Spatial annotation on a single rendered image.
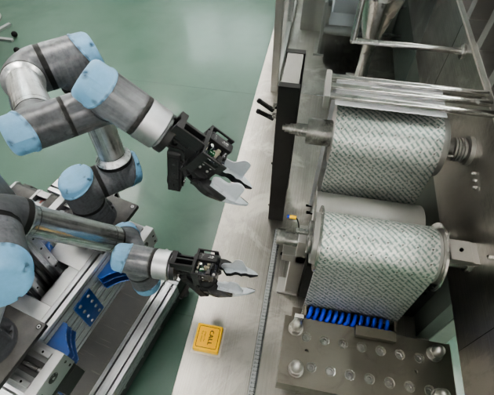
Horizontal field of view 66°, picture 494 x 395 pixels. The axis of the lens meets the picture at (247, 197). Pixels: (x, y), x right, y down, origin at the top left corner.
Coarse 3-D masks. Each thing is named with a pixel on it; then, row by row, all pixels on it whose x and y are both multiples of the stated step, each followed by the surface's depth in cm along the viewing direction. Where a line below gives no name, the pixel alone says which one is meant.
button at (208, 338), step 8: (200, 328) 105; (208, 328) 105; (216, 328) 105; (200, 336) 104; (208, 336) 104; (216, 336) 104; (200, 344) 102; (208, 344) 102; (216, 344) 102; (208, 352) 102; (216, 352) 101
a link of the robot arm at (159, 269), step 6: (156, 252) 94; (162, 252) 94; (168, 252) 95; (156, 258) 93; (162, 258) 93; (168, 258) 93; (156, 264) 93; (162, 264) 93; (168, 264) 93; (156, 270) 93; (162, 270) 92; (168, 270) 93; (156, 276) 94; (162, 276) 93
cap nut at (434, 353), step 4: (428, 348) 91; (432, 348) 89; (436, 348) 88; (440, 348) 87; (444, 348) 88; (428, 352) 90; (432, 352) 89; (436, 352) 88; (440, 352) 87; (444, 352) 87; (428, 356) 90; (432, 356) 89; (436, 356) 88; (440, 356) 88; (432, 360) 90; (436, 360) 89; (440, 360) 90
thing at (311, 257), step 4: (316, 212) 84; (320, 212) 84; (316, 216) 82; (320, 216) 82; (316, 220) 81; (320, 220) 81; (316, 224) 80; (320, 224) 80; (316, 228) 80; (316, 232) 79; (316, 236) 79; (440, 236) 79; (316, 240) 79; (440, 240) 78; (312, 244) 81; (316, 244) 79; (312, 248) 80; (316, 248) 79; (312, 252) 80; (308, 256) 87; (312, 256) 80; (308, 260) 85; (312, 260) 81; (440, 260) 76; (440, 264) 76; (440, 268) 77; (440, 272) 77; (436, 276) 78
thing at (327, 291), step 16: (320, 288) 90; (336, 288) 88; (352, 288) 87; (368, 288) 86; (384, 288) 84; (400, 288) 83; (304, 304) 99; (320, 304) 97; (336, 304) 95; (352, 304) 93; (368, 304) 92; (384, 304) 90; (400, 304) 89
